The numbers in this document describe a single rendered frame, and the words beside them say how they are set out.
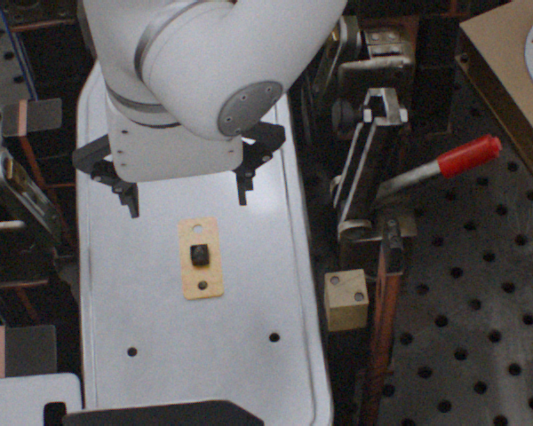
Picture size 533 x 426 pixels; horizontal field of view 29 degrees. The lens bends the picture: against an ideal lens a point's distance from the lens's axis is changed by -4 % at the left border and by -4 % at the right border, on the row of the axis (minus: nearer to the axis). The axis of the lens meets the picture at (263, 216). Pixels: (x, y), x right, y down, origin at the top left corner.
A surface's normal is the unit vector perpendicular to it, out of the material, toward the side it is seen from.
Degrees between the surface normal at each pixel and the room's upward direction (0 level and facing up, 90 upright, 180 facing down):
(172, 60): 44
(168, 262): 0
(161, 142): 91
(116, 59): 94
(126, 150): 90
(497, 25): 3
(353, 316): 90
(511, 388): 0
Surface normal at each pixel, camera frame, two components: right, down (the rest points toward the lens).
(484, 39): -0.07, -0.45
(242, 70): 0.28, 0.54
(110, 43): -0.71, 0.61
